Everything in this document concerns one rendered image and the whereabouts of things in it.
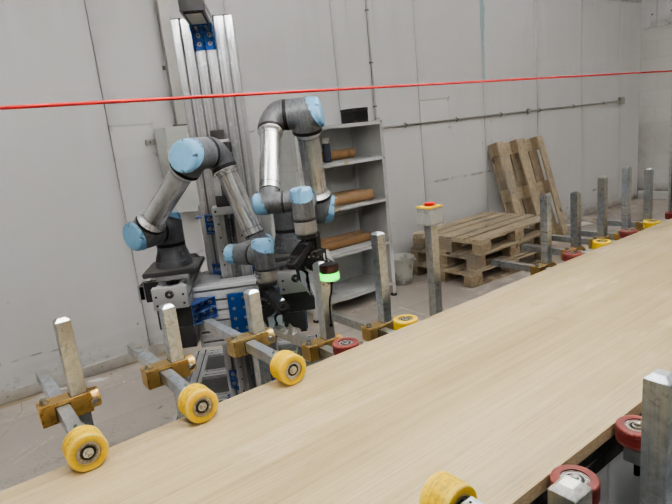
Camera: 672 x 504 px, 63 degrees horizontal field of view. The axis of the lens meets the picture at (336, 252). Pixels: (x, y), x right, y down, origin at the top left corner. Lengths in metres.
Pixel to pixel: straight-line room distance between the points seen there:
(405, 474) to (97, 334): 3.38
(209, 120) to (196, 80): 0.17
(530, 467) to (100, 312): 3.50
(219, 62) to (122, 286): 2.19
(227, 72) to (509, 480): 1.92
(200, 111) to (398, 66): 3.35
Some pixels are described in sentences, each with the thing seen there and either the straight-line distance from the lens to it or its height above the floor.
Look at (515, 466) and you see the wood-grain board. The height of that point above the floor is 0.90.
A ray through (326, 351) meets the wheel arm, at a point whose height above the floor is 0.86.
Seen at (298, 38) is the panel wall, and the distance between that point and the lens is 4.88.
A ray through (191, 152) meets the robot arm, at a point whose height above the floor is 1.50.
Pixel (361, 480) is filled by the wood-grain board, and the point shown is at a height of 0.90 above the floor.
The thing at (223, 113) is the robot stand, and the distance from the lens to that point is 2.45.
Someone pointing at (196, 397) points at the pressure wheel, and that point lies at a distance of 1.32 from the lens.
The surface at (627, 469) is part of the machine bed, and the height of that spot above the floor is 0.75.
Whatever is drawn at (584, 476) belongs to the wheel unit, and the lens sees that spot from 1.11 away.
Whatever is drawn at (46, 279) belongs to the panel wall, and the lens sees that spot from 4.10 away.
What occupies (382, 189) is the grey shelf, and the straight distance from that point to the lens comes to 4.83.
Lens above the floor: 1.54
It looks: 13 degrees down
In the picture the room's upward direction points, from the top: 6 degrees counter-clockwise
